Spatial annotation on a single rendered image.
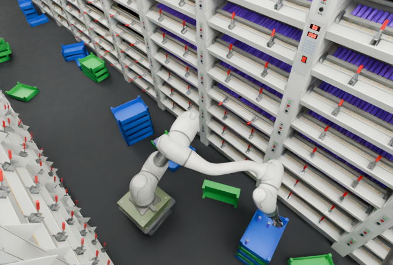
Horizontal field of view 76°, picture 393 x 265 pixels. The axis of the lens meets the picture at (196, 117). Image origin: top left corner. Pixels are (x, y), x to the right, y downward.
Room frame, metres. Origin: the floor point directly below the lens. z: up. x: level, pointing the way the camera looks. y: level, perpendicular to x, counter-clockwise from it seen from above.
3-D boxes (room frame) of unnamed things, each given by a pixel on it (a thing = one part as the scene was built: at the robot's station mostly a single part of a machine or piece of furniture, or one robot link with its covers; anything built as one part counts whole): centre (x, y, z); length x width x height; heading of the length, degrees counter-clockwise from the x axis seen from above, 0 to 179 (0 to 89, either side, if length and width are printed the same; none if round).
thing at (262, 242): (0.52, -0.40, 0.36); 0.30 x 0.20 x 0.08; 143
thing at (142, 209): (0.80, 0.40, 0.31); 0.22 x 0.18 x 0.06; 41
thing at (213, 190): (0.92, -0.17, 0.10); 0.30 x 0.08 x 0.20; 70
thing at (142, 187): (0.83, 0.41, 0.45); 0.18 x 0.16 x 0.22; 157
